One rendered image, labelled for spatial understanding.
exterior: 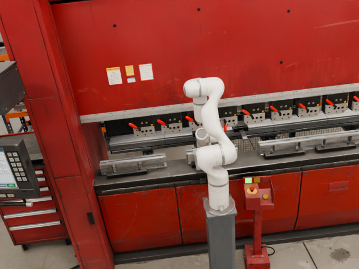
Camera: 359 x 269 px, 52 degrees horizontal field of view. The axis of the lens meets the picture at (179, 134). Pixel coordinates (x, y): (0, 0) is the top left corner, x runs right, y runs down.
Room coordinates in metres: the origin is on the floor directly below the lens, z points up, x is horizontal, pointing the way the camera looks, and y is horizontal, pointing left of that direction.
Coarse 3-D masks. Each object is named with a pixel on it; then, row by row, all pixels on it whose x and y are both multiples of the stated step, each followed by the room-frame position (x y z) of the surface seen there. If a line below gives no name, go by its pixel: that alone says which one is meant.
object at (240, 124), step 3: (240, 123) 2.57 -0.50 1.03; (243, 123) 2.57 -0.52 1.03; (231, 126) 2.61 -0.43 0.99; (234, 126) 2.55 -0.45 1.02; (237, 126) 2.54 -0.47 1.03; (240, 126) 2.54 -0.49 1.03; (243, 126) 2.54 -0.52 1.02; (246, 126) 2.53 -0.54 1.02; (234, 129) 2.52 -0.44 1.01; (237, 129) 2.53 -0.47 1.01; (240, 129) 2.53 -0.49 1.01; (243, 129) 2.53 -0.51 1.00; (246, 129) 2.53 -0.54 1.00; (240, 132) 2.48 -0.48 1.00; (243, 132) 2.48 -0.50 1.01; (243, 135) 2.44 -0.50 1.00; (243, 138) 2.39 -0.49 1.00; (246, 138) 2.39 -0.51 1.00
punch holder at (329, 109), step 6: (324, 96) 2.37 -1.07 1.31; (330, 96) 2.32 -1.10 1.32; (336, 96) 2.32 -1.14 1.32; (342, 96) 2.32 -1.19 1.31; (324, 102) 2.36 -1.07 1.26; (336, 102) 2.32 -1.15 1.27; (342, 102) 2.32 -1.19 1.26; (324, 108) 2.35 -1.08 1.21; (330, 108) 2.32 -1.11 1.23; (336, 108) 2.32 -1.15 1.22; (342, 108) 2.32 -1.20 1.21; (330, 114) 2.32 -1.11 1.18
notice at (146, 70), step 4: (144, 64) 2.29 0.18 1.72; (148, 64) 2.29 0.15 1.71; (140, 68) 2.29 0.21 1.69; (144, 68) 2.29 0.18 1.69; (148, 68) 2.29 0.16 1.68; (140, 72) 2.29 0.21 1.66; (144, 72) 2.29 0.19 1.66; (148, 72) 2.29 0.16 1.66; (152, 72) 2.29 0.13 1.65; (144, 76) 2.29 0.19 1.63; (148, 76) 2.29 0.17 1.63; (152, 76) 2.29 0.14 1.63; (144, 80) 2.29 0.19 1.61
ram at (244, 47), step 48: (96, 0) 2.28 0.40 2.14; (144, 0) 2.29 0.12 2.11; (192, 0) 2.30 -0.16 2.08; (240, 0) 2.30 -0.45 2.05; (288, 0) 2.31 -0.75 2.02; (336, 0) 2.32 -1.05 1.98; (96, 48) 2.28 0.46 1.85; (144, 48) 2.29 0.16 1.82; (192, 48) 2.30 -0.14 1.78; (240, 48) 2.30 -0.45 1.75; (288, 48) 2.31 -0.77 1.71; (336, 48) 2.32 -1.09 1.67; (96, 96) 2.28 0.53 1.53; (144, 96) 2.29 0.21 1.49; (240, 96) 2.30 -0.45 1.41; (288, 96) 2.31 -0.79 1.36
